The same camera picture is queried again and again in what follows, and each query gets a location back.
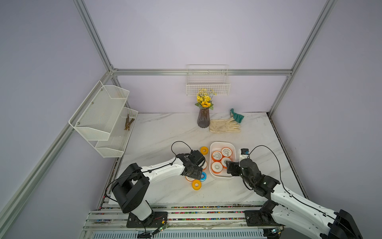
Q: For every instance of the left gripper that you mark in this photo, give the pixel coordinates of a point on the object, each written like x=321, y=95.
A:
x=197, y=173

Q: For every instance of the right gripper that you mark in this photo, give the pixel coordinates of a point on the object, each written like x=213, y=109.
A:
x=235, y=165

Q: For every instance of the orange sealing tape roll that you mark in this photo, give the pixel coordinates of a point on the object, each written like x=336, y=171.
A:
x=217, y=167
x=226, y=152
x=205, y=165
x=224, y=162
x=189, y=179
x=216, y=156

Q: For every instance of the yellow sealing tape roll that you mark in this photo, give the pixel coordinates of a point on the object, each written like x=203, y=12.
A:
x=196, y=185
x=204, y=150

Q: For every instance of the blue sealing tape roll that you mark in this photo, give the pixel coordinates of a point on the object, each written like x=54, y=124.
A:
x=203, y=177

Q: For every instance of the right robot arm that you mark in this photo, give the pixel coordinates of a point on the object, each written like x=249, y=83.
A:
x=289, y=209

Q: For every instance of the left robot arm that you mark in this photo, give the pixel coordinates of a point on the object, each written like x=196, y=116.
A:
x=130, y=187

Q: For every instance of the white storage box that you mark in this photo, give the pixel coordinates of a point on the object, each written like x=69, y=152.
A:
x=219, y=146

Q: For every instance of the cream cotton glove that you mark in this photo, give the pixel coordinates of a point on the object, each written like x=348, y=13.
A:
x=224, y=126

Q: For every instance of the purple glass vase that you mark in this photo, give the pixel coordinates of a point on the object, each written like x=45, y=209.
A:
x=203, y=120

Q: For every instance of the yellow artificial flowers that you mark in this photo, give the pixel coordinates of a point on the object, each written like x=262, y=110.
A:
x=204, y=98

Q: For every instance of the brown sticks bundle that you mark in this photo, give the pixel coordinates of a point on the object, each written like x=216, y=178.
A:
x=128, y=122

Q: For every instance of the lower white mesh shelf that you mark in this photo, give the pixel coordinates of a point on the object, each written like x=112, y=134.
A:
x=116, y=145

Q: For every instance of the white mesh shelf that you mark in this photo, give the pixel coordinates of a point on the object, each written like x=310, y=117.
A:
x=116, y=145
x=95, y=120

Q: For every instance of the upper white mesh shelf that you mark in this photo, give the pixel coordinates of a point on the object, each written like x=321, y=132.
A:
x=95, y=120

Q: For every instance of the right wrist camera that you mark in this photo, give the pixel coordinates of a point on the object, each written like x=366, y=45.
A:
x=244, y=153

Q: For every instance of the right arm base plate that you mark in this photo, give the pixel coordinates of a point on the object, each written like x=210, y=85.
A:
x=259, y=218

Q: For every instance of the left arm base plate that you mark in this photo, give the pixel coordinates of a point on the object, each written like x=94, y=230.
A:
x=155, y=220

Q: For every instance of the white wire wall basket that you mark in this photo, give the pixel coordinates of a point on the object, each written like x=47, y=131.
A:
x=212, y=78

